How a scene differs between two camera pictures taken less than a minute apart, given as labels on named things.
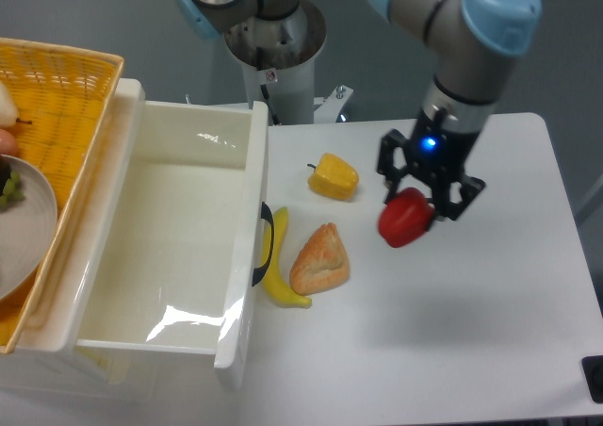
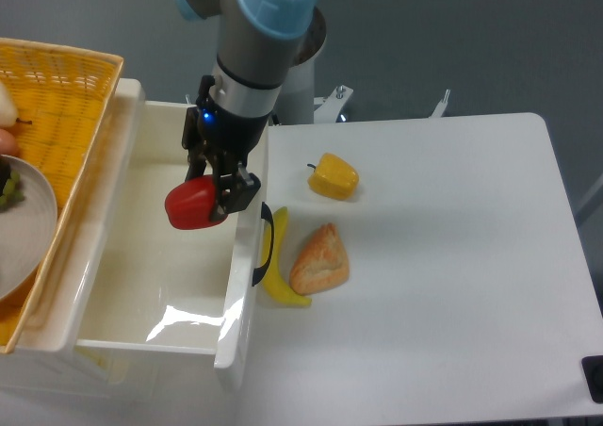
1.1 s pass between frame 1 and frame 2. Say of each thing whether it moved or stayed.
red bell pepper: moved
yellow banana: stayed
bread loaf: stayed
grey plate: stayed
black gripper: moved
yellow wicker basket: stayed
